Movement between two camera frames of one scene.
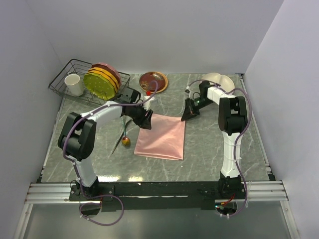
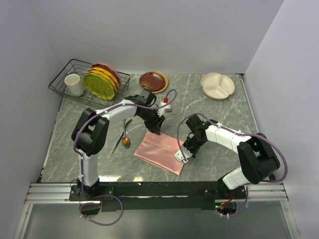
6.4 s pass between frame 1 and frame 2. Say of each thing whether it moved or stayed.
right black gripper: moved
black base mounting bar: stayed
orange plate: stayed
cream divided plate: stayed
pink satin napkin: moved
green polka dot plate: stayed
